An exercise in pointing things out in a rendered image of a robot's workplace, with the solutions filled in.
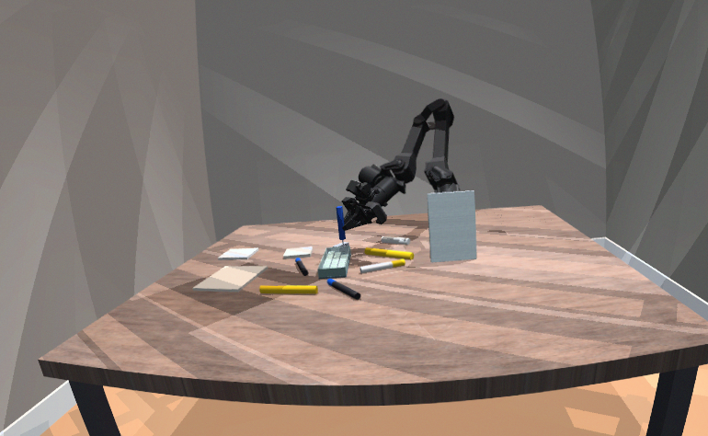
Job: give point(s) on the grey keyboard with white letter keys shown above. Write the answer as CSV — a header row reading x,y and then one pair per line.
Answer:
x,y
334,263

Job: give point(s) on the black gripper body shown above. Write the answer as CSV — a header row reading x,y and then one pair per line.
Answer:
x,y
372,208

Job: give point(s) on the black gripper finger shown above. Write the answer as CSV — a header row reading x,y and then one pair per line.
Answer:
x,y
359,218
350,213

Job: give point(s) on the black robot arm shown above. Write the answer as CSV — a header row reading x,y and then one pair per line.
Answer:
x,y
404,165

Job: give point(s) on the white sheet of paper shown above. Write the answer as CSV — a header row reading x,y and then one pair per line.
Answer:
x,y
230,279

